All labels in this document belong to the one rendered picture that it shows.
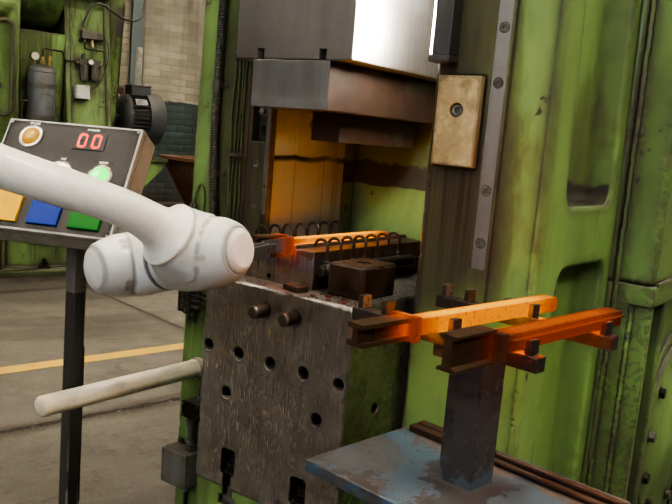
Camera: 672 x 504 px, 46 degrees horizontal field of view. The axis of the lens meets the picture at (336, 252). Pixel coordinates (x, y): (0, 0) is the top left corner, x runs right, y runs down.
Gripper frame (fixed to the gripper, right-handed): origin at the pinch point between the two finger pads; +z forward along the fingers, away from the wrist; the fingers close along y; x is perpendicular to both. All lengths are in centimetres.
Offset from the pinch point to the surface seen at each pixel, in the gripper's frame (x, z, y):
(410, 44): 42, 27, 12
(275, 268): -5.6, 5.0, -2.3
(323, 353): -18.1, -1.3, 16.2
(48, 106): 19, 226, -419
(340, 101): 29.0, 10.4, 7.5
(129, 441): -102, 70, -127
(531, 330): 1, -22, 65
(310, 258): -2.1, 5.2, 6.5
